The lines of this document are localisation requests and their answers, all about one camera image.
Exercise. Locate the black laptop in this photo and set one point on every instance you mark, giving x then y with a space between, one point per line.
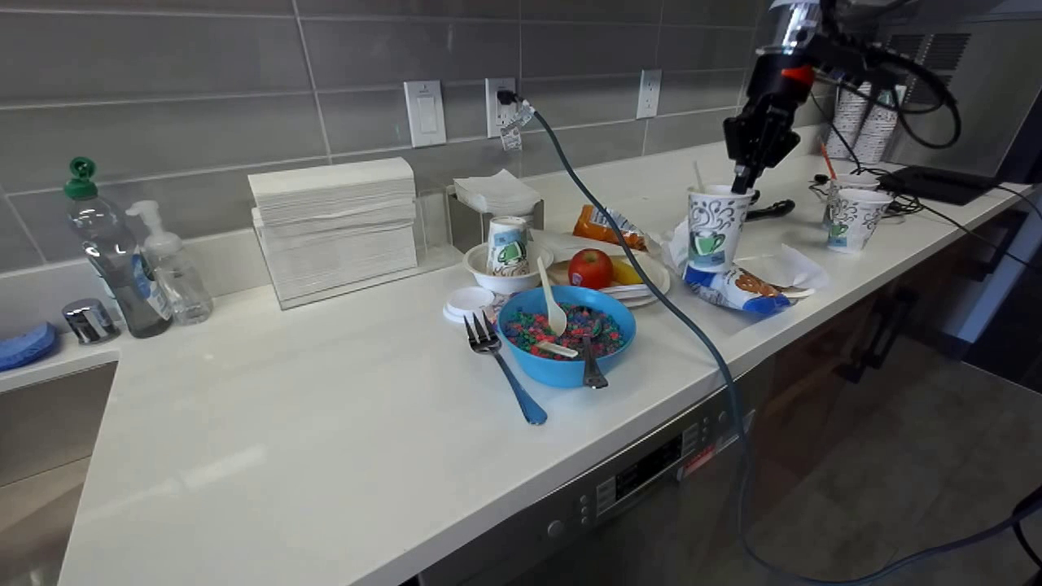
940 183

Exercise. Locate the metal napkin holder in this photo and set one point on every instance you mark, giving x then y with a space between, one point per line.
492 206

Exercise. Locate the orange snack bag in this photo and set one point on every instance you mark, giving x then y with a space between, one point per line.
605 226

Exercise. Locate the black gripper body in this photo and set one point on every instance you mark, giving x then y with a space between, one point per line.
766 114

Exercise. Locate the blue snack bag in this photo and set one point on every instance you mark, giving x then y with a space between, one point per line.
738 287

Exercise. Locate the white wall switch plate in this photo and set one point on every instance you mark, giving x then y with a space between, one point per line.
426 112

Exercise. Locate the blue bowl of cereal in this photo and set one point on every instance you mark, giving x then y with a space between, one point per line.
568 361

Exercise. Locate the small metal object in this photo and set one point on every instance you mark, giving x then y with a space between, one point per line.
89 320

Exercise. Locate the green capped clear bottle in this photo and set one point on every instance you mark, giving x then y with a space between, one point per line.
115 256

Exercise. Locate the white wall outlet plate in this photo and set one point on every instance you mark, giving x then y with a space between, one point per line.
492 91
649 91

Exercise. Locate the white round lid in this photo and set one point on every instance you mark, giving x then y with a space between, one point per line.
463 306

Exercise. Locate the white crumpled napkin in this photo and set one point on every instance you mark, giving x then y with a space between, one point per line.
798 266

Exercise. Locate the white wall plug adapter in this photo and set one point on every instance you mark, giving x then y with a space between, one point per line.
514 118

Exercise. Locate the green printed paper cup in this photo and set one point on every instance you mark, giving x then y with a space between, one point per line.
854 218
713 228

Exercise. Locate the yellow fruit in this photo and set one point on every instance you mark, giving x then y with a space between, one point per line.
625 270

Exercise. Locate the steel dishwasher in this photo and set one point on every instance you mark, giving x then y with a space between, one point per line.
619 489

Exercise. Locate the white paper towel stack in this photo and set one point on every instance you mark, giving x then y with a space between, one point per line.
331 228

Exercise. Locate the clear soap dispenser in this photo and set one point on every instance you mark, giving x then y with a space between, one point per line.
182 278

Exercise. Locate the small yogurt cup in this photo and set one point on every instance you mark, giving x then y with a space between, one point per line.
505 242

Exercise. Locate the white plastic spoon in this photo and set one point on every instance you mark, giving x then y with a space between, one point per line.
552 304

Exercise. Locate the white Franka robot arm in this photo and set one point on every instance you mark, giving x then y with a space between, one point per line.
787 27

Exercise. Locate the small white bowl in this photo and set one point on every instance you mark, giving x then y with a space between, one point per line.
492 278

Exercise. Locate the orange plastic strip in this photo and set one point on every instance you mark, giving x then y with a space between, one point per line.
829 163

